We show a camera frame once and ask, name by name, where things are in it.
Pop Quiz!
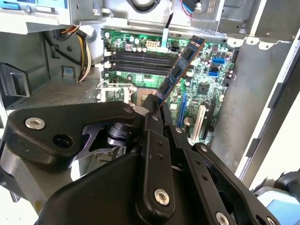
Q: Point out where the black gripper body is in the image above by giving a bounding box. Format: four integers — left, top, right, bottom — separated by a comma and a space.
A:
35, 119, 207, 225

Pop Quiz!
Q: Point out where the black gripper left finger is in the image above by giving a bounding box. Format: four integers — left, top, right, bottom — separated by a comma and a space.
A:
4, 93, 176, 220

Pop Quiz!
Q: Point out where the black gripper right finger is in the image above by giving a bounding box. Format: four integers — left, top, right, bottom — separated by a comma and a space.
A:
161, 102, 281, 225

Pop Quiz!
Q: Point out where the RAM stick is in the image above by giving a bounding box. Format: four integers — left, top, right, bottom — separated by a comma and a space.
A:
156, 35, 207, 107

